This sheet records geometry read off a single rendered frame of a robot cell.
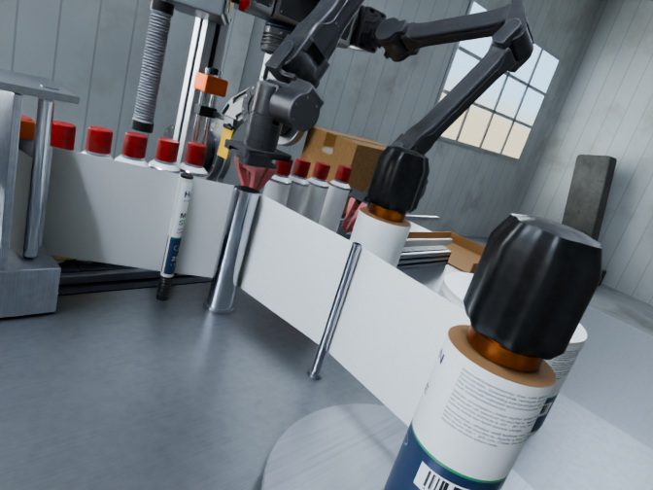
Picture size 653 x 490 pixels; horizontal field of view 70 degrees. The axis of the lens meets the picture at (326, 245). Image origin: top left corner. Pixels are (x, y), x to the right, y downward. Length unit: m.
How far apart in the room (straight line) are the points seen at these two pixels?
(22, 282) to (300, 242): 0.33
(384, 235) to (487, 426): 0.40
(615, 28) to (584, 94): 0.85
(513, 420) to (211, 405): 0.31
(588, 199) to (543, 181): 0.88
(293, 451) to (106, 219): 0.40
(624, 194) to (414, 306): 6.64
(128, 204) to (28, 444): 0.33
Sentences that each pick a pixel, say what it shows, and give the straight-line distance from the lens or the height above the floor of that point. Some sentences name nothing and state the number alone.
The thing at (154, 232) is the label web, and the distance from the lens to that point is 0.71.
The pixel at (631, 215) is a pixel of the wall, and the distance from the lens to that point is 7.07.
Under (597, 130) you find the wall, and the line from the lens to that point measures 7.33.
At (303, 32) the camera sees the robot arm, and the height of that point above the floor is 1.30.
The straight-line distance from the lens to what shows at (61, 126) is 0.73.
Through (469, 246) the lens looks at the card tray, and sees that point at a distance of 1.88.
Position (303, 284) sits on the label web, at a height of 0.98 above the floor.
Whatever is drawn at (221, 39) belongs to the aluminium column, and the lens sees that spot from 0.98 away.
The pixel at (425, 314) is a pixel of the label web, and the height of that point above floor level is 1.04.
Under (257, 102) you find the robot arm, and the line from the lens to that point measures 0.80.
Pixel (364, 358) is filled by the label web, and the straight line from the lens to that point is 0.57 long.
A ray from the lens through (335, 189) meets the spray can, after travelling 1.08.
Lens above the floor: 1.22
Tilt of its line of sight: 17 degrees down
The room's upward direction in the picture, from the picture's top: 17 degrees clockwise
